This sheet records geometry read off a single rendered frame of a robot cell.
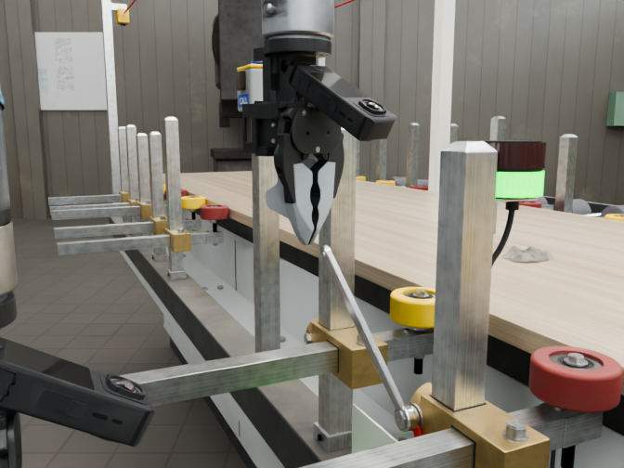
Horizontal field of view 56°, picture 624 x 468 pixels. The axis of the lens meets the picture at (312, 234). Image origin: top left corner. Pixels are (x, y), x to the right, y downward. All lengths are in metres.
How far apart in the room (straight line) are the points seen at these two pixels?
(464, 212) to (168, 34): 7.36
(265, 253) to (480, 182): 0.53
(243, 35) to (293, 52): 5.71
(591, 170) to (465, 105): 1.83
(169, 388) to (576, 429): 0.41
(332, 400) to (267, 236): 0.31
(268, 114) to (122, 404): 0.35
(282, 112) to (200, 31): 7.12
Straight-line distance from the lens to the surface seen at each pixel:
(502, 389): 0.86
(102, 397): 0.38
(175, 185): 1.69
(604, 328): 0.75
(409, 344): 0.79
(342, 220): 0.74
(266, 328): 1.02
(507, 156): 0.54
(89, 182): 8.05
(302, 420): 0.91
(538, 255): 1.08
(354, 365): 0.71
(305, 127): 0.61
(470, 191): 0.52
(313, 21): 0.62
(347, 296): 0.59
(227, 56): 6.29
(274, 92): 0.65
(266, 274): 1.00
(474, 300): 0.55
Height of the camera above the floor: 1.12
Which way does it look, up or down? 10 degrees down
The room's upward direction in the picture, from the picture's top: straight up
